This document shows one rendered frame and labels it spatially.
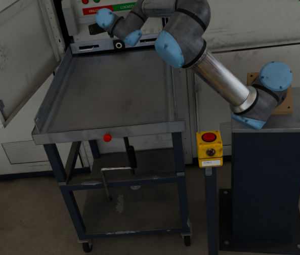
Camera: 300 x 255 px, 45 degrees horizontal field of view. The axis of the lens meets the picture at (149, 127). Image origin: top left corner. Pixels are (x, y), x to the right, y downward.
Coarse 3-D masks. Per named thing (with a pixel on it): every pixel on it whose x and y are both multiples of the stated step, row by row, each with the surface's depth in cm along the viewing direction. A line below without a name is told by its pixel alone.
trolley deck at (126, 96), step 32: (96, 64) 191; (128, 64) 186; (160, 64) 181; (64, 96) 167; (96, 96) 163; (128, 96) 160; (160, 96) 157; (64, 128) 146; (96, 128) 143; (128, 128) 143; (160, 128) 142
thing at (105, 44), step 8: (72, 40) 201; (96, 40) 197; (104, 40) 196; (112, 40) 196; (152, 40) 196; (72, 48) 199; (80, 48) 199; (88, 48) 199; (96, 48) 199; (104, 48) 199; (112, 48) 199
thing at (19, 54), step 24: (0, 0) 152; (24, 0) 166; (0, 24) 150; (24, 24) 170; (48, 24) 188; (0, 48) 153; (24, 48) 170; (48, 48) 191; (0, 72) 153; (24, 72) 171; (48, 72) 187; (0, 96) 154; (24, 96) 171; (0, 120) 150
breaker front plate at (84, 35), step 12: (72, 0) 185; (108, 0) 185; (120, 0) 184; (132, 0) 184; (120, 12) 188; (84, 24) 192; (144, 24) 192; (156, 24) 192; (84, 36) 196; (96, 36) 196; (108, 36) 196
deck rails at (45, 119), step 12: (72, 60) 198; (60, 72) 179; (168, 72) 172; (60, 84) 176; (168, 84) 163; (48, 96) 159; (60, 96) 167; (168, 96) 155; (48, 108) 157; (168, 108) 147; (48, 120) 151; (168, 120) 140
